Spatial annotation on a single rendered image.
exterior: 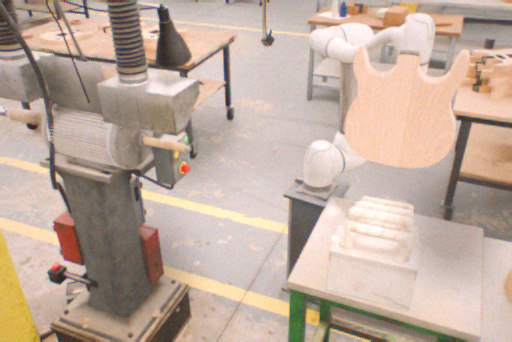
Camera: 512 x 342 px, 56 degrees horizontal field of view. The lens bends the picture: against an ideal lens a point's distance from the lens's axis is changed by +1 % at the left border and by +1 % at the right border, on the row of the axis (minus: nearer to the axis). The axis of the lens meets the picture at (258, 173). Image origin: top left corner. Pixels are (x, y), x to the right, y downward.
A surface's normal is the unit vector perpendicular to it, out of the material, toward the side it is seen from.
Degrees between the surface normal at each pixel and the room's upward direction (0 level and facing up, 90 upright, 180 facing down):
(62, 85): 90
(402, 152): 94
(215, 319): 0
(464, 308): 0
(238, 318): 0
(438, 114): 94
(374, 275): 90
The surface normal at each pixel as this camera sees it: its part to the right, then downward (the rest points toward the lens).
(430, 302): 0.00, -0.86
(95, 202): -0.39, 0.48
